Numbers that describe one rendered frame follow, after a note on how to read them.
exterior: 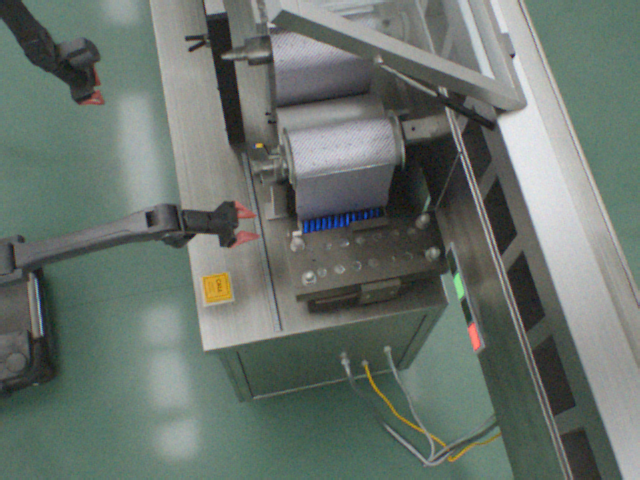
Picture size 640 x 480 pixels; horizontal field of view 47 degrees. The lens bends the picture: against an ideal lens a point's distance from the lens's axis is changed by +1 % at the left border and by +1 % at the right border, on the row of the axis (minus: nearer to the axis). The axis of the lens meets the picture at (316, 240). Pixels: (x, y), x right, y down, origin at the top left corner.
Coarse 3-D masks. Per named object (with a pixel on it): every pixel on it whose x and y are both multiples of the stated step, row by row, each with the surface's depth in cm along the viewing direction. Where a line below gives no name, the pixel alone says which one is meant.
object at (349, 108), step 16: (352, 96) 179; (368, 96) 178; (288, 112) 175; (304, 112) 175; (320, 112) 175; (336, 112) 175; (352, 112) 176; (368, 112) 176; (288, 128) 174; (304, 128) 175
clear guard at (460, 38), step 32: (320, 0) 100; (352, 0) 105; (384, 0) 112; (416, 0) 119; (448, 0) 127; (384, 32) 108; (416, 32) 114; (448, 32) 121; (480, 32) 130; (480, 64) 124
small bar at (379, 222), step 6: (384, 216) 186; (354, 222) 185; (360, 222) 185; (366, 222) 185; (372, 222) 185; (378, 222) 185; (384, 222) 185; (354, 228) 184; (360, 228) 184; (366, 228) 185; (372, 228) 185; (378, 228) 186
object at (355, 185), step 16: (320, 176) 166; (336, 176) 168; (352, 176) 169; (368, 176) 171; (384, 176) 173; (304, 192) 172; (320, 192) 174; (336, 192) 176; (352, 192) 178; (368, 192) 179; (384, 192) 181; (304, 208) 180; (320, 208) 182
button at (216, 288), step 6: (210, 276) 192; (216, 276) 192; (222, 276) 192; (204, 282) 191; (210, 282) 191; (216, 282) 191; (222, 282) 191; (228, 282) 191; (204, 288) 190; (210, 288) 190; (216, 288) 190; (222, 288) 190; (228, 288) 190; (204, 294) 190; (210, 294) 190; (216, 294) 190; (222, 294) 190; (228, 294) 190; (210, 300) 189; (216, 300) 190
